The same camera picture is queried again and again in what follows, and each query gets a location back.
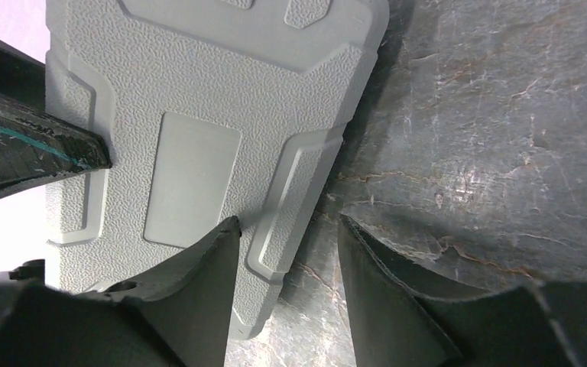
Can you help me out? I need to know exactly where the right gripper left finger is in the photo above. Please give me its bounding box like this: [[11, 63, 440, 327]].
[[105, 216, 242, 366]]

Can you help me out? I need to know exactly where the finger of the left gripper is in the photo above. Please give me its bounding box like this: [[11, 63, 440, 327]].
[[0, 94, 112, 199]]

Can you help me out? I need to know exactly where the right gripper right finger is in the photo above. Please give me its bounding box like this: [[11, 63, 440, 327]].
[[338, 216, 537, 366]]

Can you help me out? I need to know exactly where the grey plastic tool case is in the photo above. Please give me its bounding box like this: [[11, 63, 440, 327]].
[[46, 1, 389, 339]]

